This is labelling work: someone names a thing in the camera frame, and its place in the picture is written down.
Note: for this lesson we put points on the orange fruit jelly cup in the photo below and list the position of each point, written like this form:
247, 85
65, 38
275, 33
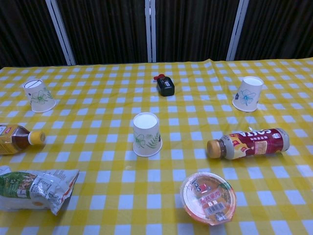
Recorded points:
207, 198

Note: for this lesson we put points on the clear plastic cup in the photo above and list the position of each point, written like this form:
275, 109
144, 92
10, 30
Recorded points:
36, 102

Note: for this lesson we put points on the paper cup blue flower print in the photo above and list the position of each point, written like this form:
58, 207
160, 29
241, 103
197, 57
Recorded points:
247, 95

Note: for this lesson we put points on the black partition curtain panel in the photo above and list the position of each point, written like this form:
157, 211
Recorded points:
24, 31
105, 29
281, 27
195, 29

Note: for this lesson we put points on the white partition frame post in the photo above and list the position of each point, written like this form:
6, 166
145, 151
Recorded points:
236, 31
150, 29
61, 31

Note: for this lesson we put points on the small black bottle red cap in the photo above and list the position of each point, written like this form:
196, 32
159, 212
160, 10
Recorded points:
166, 86

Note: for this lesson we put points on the paper cup green leaf print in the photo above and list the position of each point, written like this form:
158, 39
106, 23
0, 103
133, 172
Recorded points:
146, 137

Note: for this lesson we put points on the Costa coffee bottle red label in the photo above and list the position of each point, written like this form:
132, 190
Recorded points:
249, 144

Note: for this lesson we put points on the tea bottle yellow label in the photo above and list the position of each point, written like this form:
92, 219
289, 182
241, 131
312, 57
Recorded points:
12, 142

